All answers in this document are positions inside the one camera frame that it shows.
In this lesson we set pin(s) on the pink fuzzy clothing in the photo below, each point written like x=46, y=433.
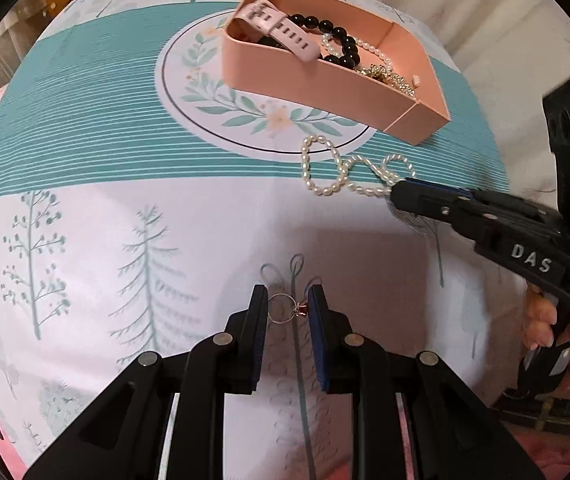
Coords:
x=555, y=455

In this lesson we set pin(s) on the white floral curtain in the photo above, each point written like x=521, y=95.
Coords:
x=490, y=25

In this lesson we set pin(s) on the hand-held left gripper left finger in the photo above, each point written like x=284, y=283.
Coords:
x=261, y=330

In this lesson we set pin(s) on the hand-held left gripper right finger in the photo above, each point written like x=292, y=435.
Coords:
x=319, y=330

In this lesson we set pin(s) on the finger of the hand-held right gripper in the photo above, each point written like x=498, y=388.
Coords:
x=525, y=212
x=425, y=202

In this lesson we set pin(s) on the pink box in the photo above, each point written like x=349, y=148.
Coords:
x=315, y=90

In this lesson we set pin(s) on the gold hair comb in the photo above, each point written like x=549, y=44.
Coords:
x=387, y=76

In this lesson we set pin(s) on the tree print tablecloth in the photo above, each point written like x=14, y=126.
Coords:
x=115, y=160

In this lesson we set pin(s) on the person's right hand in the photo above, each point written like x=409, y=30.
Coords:
x=540, y=320

